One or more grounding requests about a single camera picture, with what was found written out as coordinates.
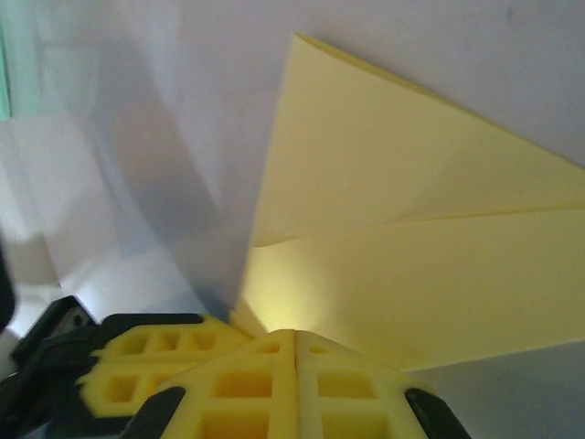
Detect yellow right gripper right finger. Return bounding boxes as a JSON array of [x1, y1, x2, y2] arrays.
[[294, 331, 472, 439]]

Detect mint green zip pouch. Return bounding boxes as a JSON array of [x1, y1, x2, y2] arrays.
[[0, 0, 13, 118]]

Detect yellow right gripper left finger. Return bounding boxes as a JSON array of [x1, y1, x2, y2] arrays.
[[127, 329, 298, 439]]

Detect yellow square paper sheet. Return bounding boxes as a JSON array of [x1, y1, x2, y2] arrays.
[[228, 31, 585, 371]]

